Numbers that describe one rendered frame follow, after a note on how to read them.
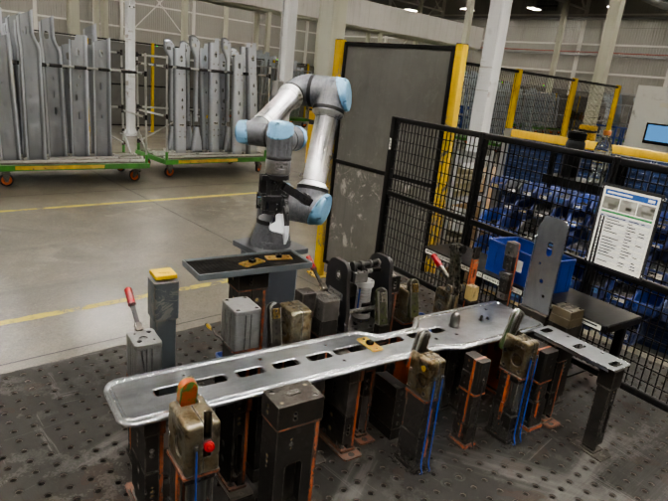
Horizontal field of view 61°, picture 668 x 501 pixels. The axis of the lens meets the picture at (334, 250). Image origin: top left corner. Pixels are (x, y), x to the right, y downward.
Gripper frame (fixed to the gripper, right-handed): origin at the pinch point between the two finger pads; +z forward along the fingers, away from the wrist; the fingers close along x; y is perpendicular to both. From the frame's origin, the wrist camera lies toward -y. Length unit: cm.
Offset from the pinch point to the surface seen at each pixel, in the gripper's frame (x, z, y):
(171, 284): 11.5, 9.4, 33.8
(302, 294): 15.0, 13.1, -3.5
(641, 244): 30, -5, -122
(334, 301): 17.0, 15.1, -13.2
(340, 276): 12.4, 9.0, -16.4
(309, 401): 59, 20, 10
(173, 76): -767, -24, -66
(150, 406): 49, 23, 43
